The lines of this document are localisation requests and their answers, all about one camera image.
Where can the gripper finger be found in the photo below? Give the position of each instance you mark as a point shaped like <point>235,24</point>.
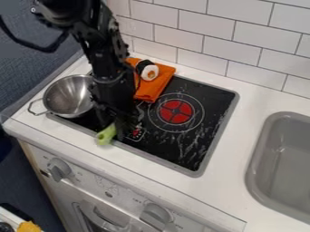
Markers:
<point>105,119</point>
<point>122,131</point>

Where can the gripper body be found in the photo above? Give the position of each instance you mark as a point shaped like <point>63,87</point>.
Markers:
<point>115,93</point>

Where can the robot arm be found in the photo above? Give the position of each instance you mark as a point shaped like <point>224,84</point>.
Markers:
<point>97,33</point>

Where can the orange cloth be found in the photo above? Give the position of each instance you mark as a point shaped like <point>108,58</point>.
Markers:
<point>153,86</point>

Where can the toy sushi roll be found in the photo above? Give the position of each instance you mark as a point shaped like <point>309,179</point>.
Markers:
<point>147,70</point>

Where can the silver pot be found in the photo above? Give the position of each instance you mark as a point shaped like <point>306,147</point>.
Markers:
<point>66,96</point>

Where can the toy stove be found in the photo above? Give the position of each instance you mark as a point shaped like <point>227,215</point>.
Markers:
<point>181,133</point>

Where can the yellow toy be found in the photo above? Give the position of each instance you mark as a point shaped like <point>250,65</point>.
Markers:
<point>28,227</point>

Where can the toy sink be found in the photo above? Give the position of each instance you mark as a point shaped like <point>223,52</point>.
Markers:
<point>282,169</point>

